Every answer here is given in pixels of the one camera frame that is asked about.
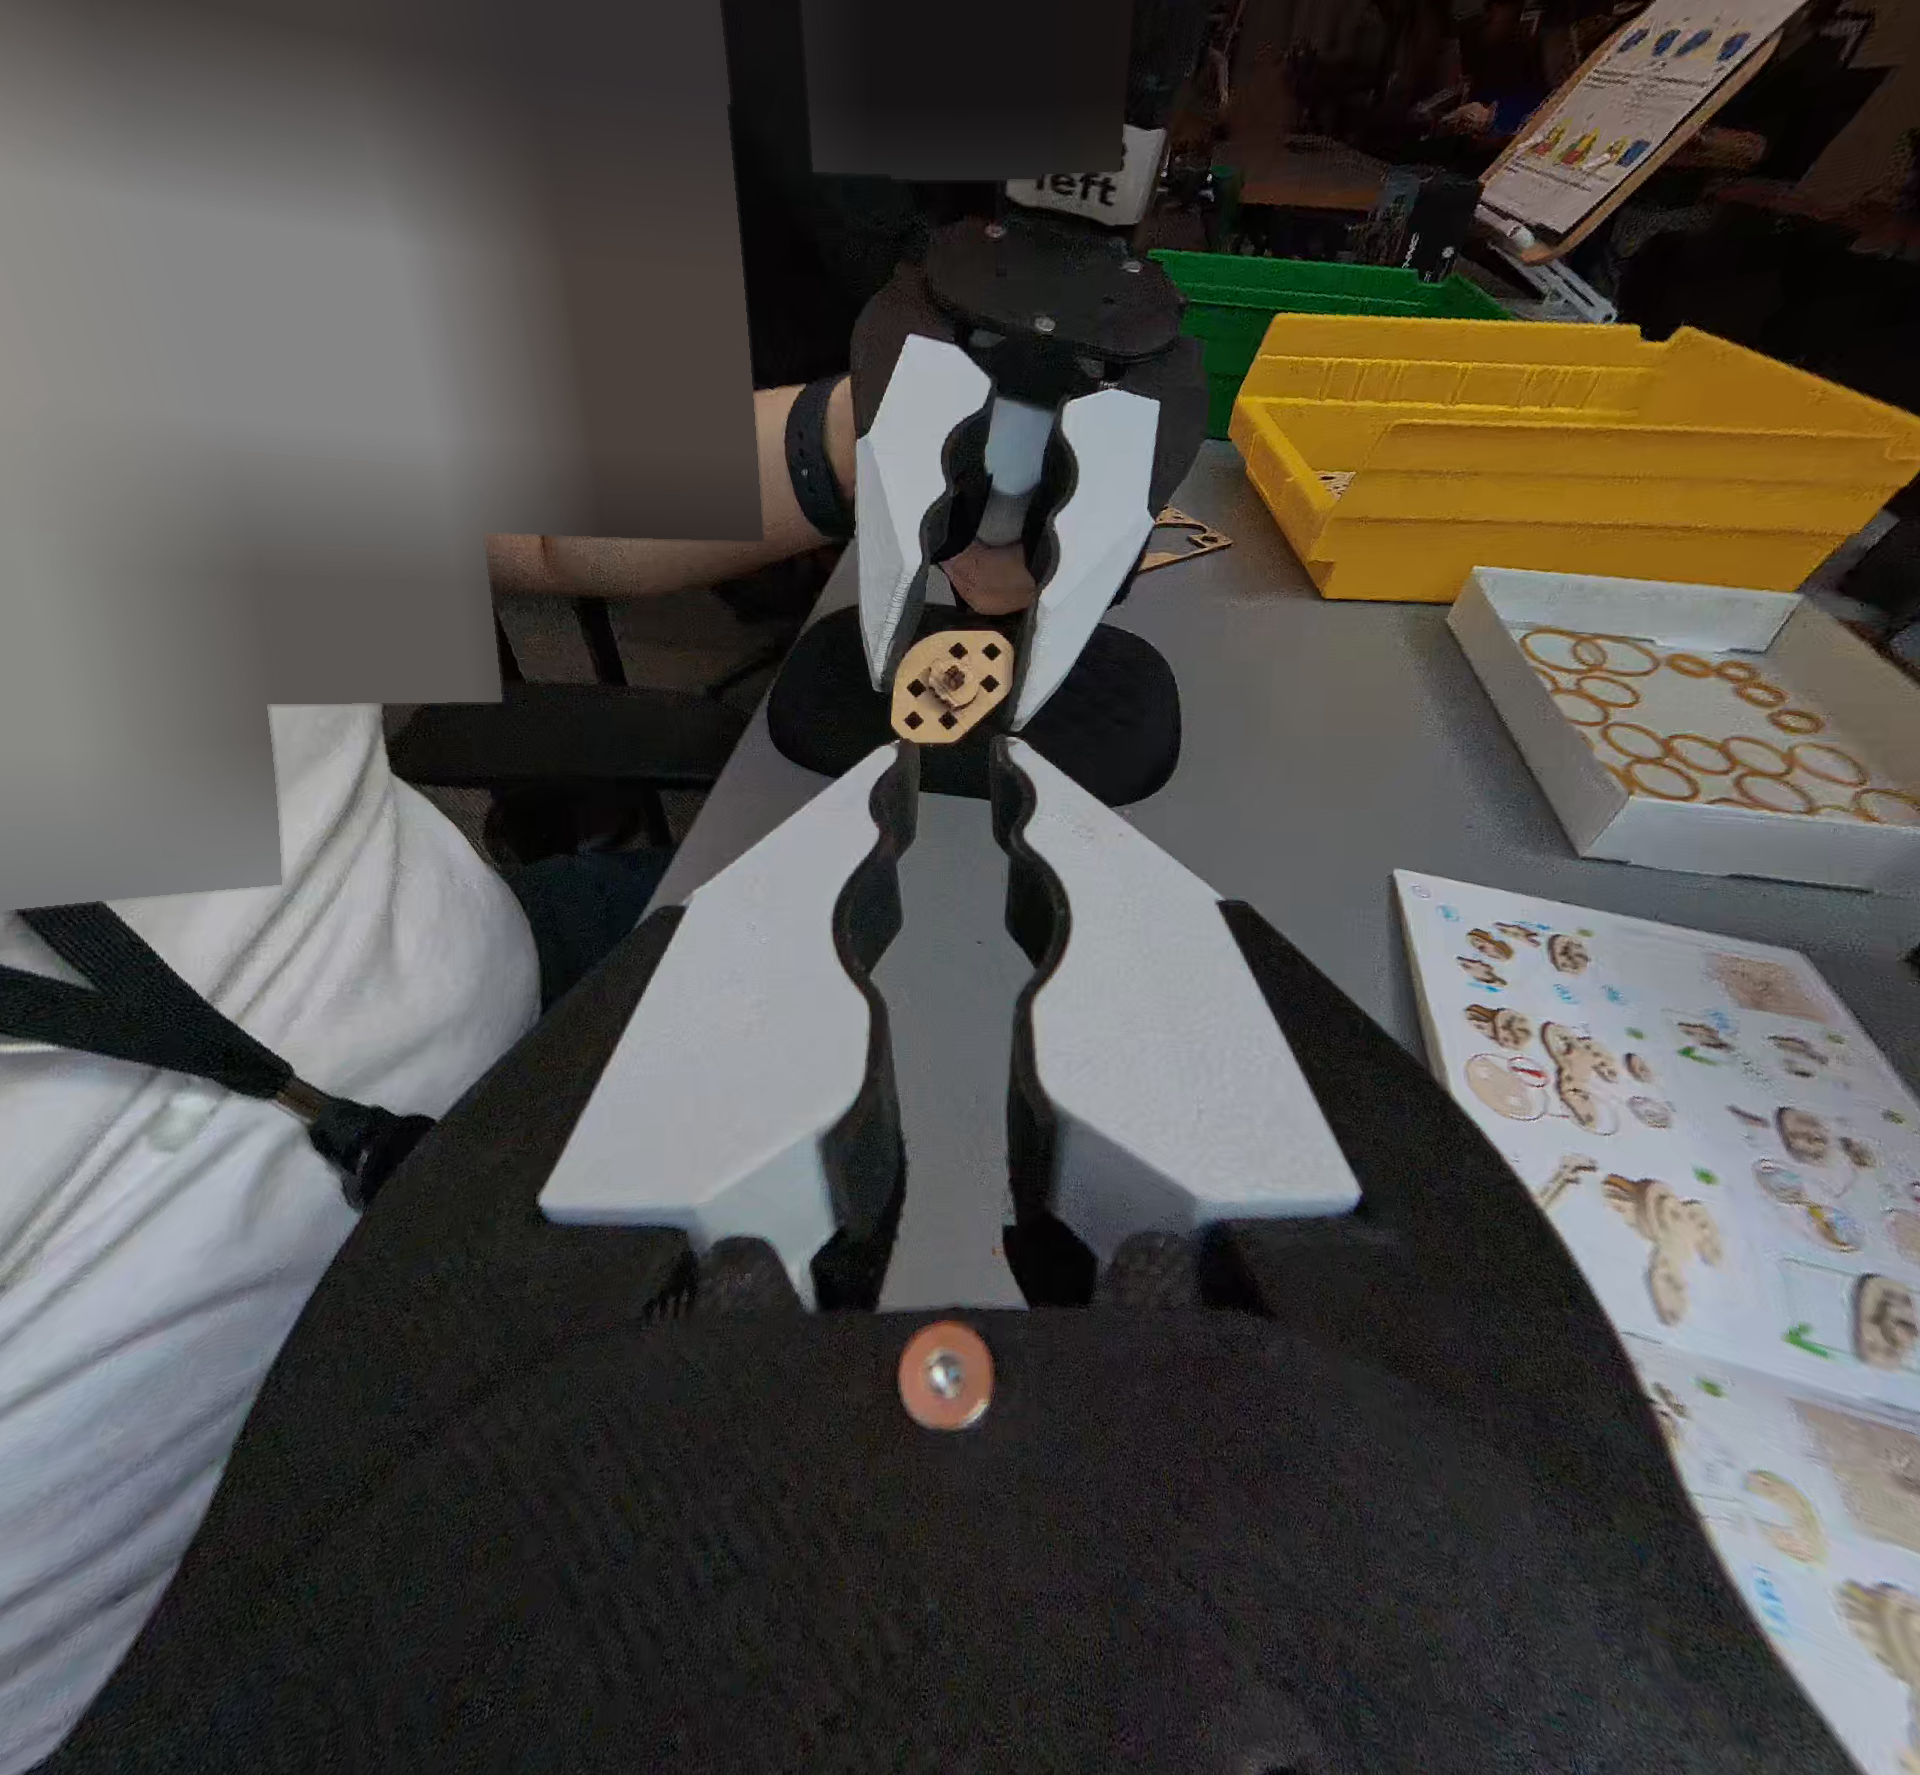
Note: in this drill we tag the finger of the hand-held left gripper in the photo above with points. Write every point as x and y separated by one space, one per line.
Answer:
1113 500
900 485

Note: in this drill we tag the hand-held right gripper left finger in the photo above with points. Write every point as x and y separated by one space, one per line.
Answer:
719 1055

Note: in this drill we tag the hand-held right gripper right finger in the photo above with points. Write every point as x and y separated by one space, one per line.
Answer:
1185 1055

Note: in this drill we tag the octagonal wooden disc piece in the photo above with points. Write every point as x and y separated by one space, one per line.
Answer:
925 709

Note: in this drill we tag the person's left forearm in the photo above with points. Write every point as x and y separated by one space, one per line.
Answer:
645 561

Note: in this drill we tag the grey desk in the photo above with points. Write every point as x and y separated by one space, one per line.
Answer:
1320 755

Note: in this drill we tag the person's left hand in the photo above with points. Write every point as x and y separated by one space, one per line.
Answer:
1004 581

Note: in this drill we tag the wooden cutout sheet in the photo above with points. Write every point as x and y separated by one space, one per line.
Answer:
1178 552

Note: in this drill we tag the black smartwatch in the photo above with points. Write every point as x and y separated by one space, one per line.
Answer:
818 454

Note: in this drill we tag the black mesh wrist rest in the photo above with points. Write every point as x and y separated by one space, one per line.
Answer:
1113 722

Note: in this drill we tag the green plastic bin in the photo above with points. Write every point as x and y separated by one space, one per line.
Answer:
1320 288

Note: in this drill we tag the black office chair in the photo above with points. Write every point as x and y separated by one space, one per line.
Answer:
571 740

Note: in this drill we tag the small dark printed box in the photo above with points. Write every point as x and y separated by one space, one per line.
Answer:
1416 225

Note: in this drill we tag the yellow plastic bin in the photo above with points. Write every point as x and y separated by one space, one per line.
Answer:
1575 517

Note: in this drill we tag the white cardboard tray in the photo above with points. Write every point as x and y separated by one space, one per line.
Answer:
1546 740

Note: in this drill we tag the illustrated instruction booklet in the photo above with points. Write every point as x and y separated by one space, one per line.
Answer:
1694 1128

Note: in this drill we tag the wooden document stand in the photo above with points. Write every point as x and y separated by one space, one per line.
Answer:
1612 207

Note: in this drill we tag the pile of tan rubber bands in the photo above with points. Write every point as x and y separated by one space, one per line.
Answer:
1694 755

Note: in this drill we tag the instruction sheet stand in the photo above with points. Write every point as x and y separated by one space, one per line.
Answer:
1694 21

